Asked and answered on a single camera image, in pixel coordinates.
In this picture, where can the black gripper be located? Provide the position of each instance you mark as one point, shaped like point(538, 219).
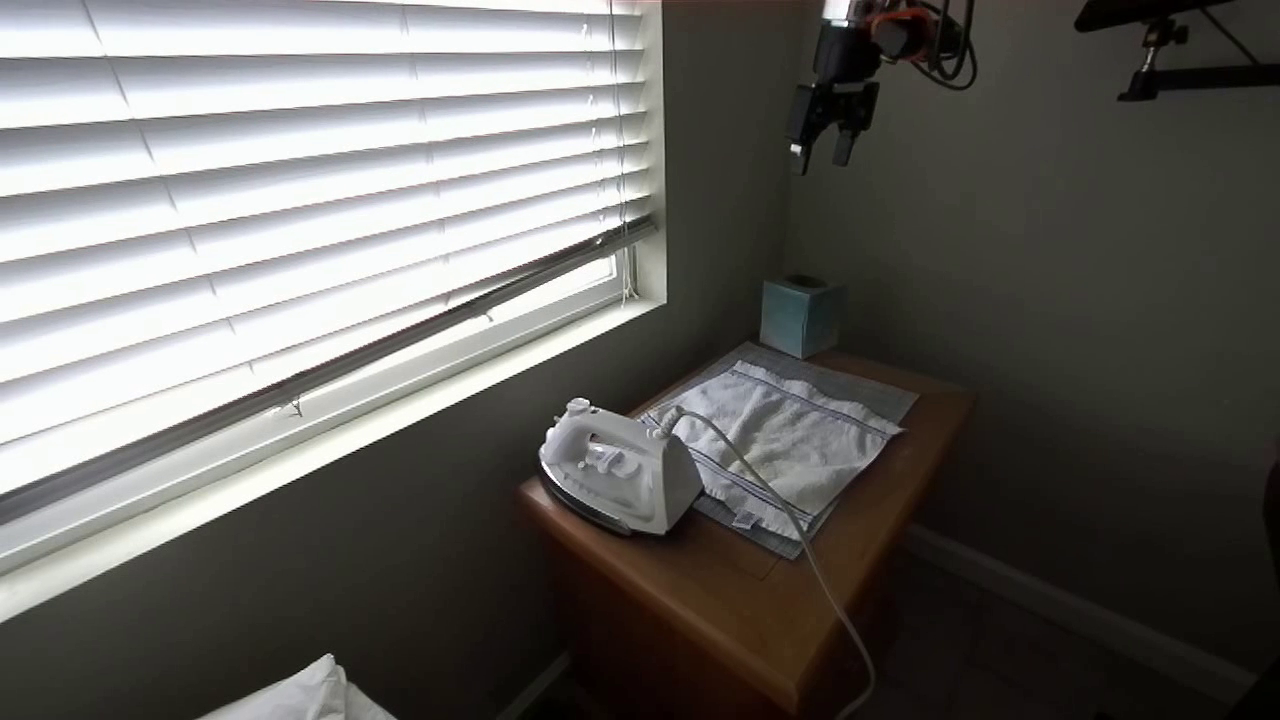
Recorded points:
point(840, 80)

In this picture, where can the teal tissue box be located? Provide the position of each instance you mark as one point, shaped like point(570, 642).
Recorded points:
point(796, 317)

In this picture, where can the white towel with blue stripes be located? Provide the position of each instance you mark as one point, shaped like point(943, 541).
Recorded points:
point(787, 433)

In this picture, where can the white clothes iron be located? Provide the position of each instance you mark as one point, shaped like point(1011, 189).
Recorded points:
point(613, 467)

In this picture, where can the wooden nightstand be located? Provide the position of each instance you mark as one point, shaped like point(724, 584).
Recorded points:
point(747, 584)

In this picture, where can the white baseboard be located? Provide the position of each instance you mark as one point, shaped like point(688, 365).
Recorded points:
point(1065, 606)

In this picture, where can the white window blinds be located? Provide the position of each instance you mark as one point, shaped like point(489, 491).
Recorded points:
point(307, 201)

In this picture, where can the crumpled white sheet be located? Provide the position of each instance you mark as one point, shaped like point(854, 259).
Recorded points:
point(313, 691)

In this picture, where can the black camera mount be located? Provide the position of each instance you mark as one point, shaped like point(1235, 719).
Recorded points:
point(1187, 72)

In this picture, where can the white window frame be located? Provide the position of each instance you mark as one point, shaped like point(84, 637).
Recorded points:
point(443, 385)

